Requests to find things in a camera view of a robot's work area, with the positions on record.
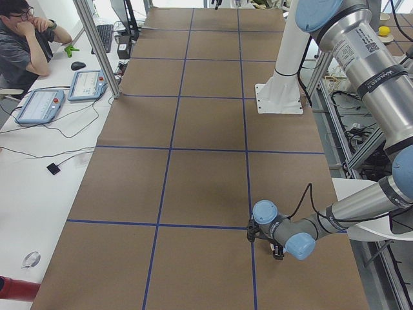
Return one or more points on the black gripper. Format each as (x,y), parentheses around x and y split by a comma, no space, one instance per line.
(277,252)

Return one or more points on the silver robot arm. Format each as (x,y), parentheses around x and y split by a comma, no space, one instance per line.
(383,86)

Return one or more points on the white chair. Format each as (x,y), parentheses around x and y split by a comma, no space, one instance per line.
(362,199)

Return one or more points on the brown paper table mat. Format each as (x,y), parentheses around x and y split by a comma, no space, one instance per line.
(159,221)

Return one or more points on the small black square pad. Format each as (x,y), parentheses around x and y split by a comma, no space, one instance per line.
(53,168)

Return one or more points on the blue teach pendant far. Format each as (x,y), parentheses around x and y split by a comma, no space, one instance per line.
(87,85)

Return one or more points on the blue teach pendant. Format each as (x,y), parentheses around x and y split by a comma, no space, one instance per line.
(87,85)
(41,107)

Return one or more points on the black power adapter box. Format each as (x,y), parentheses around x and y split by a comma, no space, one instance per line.
(124,47)

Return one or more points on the red object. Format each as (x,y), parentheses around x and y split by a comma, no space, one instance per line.
(20,290)

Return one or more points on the black computer mouse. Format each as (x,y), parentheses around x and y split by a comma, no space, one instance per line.
(77,65)

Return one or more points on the blue teach pendant near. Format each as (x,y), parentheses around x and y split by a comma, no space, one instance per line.
(41,107)

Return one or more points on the black keyboard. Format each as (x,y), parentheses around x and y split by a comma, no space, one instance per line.
(105,33)

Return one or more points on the green toy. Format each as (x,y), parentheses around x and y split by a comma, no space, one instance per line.
(70,49)

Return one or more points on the seated person grey shirt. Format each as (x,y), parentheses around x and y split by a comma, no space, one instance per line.
(25,44)

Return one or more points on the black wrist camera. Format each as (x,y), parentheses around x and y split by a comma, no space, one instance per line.
(253,230)

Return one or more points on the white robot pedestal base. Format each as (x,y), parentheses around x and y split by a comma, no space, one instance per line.
(281,93)

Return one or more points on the aluminium frame post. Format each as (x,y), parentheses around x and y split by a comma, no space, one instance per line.
(93,36)

